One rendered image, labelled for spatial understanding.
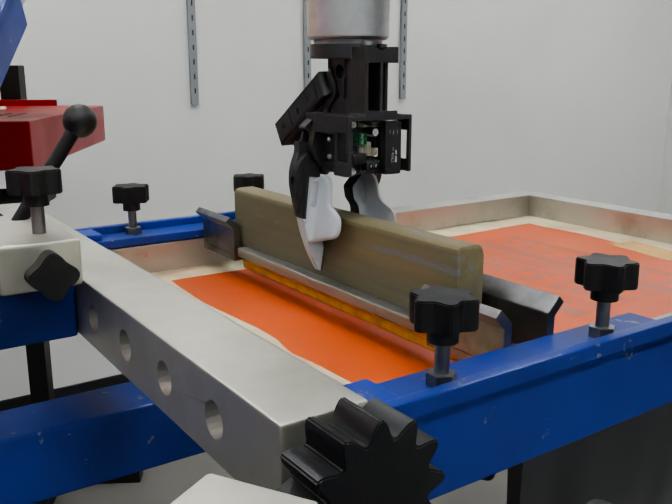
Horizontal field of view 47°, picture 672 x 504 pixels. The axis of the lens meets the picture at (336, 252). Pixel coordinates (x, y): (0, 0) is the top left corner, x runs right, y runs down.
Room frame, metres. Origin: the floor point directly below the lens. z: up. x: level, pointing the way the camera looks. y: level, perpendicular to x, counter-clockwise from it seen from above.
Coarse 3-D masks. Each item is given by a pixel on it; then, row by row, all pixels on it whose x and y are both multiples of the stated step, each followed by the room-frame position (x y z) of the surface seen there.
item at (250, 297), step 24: (480, 240) 1.08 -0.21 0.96; (552, 240) 1.08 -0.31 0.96; (576, 240) 1.08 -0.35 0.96; (600, 240) 1.08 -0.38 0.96; (192, 288) 0.83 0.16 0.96; (216, 288) 0.83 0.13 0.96; (240, 288) 0.83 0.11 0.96; (264, 288) 0.83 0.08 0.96; (288, 288) 0.83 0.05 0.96; (240, 312) 0.74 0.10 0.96; (264, 312) 0.74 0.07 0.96; (288, 312) 0.74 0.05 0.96; (312, 312) 0.74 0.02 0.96
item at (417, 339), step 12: (252, 264) 0.88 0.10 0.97; (264, 276) 0.86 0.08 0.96; (276, 276) 0.83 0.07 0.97; (300, 288) 0.79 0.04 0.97; (324, 300) 0.75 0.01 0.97; (336, 300) 0.74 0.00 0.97; (348, 312) 0.72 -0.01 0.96; (360, 312) 0.70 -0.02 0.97; (372, 324) 0.69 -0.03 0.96; (384, 324) 0.67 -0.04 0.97; (408, 336) 0.64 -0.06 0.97; (420, 336) 0.63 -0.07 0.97; (432, 348) 0.62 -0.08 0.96; (456, 360) 0.59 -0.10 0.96
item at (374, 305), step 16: (240, 256) 0.86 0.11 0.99; (256, 256) 0.82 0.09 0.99; (272, 256) 0.82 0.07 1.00; (288, 272) 0.77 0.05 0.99; (304, 272) 0.75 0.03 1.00; (320, 288) 0.72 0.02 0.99; (336, 288) 0.70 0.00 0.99; (352, 288) 0.69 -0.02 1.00; (352, 304) 0.67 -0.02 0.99; (368, 304) 0.65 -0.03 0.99; (384, 304) 0.64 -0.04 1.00; (400, 320) 0.62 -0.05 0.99
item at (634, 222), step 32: (512, 192) 1.30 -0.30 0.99; (416, 224) 1.14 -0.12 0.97; (448, 224) 1.17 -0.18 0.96; (576, 224) 1.19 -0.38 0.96; (608, 224) 1.14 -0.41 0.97; (640, 224) 1.10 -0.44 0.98; (128, 256) 0.89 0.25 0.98; (160, 256) 0.91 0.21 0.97; (192, 256) 0.93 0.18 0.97; (224, 256) 0.96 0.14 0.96
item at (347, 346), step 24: (648, 264) 0.94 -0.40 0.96; (336, 312) 0.74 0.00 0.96; (624, 312) 0.74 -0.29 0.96; (648, 312) 0.74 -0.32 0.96; (288, 336) 0.67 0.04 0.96; (312, 336) 0.67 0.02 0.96; (336, 336) 0.67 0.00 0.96; (360, 336) 0.67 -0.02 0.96; (384, 336) 0.67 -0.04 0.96; (312, 360) 0.61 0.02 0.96; (336, 360) 0.61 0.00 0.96; (360, 360) 0.61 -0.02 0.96; (384, 360) 0.61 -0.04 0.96; (408, 360) 0.61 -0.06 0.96; (432, 360) 0.61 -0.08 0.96
